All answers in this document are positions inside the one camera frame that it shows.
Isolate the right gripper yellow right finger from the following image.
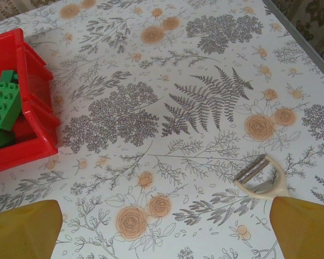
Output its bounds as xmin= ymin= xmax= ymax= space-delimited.
xmin=269 ymin=195 xmax=324 ymax=259

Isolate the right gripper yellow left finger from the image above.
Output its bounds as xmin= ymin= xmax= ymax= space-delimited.
xmin=0 ymin=199 xmax=63 ymax=259

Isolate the green lego brick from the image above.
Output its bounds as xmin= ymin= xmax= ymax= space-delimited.
xmin=0 ymin=69 xmax=20 ymax=90
xmin=0 ymin=80 xmax=24 ymax=133
xmin=0 ymin=126 xmax=17 ymax=152

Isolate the beige vegetable peeler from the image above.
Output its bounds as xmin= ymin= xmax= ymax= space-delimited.
xmin=233 ymin=154 xmax=290 ymax=201

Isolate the red plastic storage bin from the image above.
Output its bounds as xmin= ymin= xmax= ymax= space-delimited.
xmin=0 ymin=28 xmax=60 ymax=178

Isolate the floral patterned tablecloth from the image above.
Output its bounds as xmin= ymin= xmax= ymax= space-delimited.
xmin=0 ymin=0 xmax=324 ymax=259

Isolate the aluminium table side rail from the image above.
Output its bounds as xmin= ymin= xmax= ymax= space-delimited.
xmin=264 ymin=0 xmax=324 ymax=81

